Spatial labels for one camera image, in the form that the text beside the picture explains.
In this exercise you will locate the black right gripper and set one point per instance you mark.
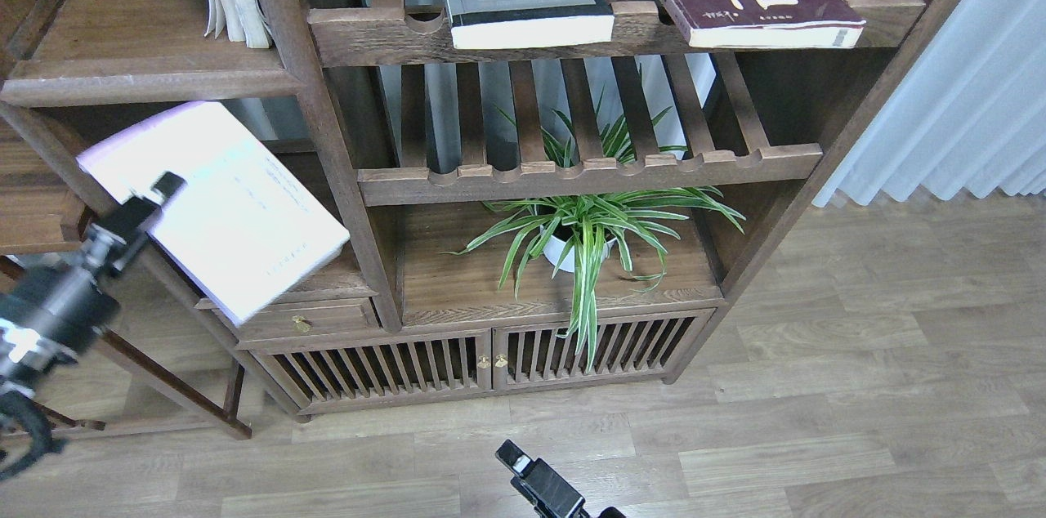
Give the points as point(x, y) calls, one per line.
point(544, 488)

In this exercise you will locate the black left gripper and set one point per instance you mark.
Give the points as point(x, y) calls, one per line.
point(54, 314)

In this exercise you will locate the pale lavender book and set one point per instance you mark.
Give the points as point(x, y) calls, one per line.
point(242, 226)

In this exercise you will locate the wooden side furniture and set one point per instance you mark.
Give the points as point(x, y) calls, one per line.
point(41, 216)

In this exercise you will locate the brass drawer knob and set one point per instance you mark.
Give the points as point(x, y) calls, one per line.
point(301, 324)

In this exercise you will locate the white plant pot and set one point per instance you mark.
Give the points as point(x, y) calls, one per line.
point(561, 247)

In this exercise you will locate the green spider plant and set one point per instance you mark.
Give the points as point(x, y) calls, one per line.
point(642, 213)

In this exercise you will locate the dark wooden bookshelf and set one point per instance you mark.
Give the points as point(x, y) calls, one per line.
point(401, 317)

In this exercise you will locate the white curtain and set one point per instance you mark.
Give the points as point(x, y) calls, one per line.
point(968, 118)

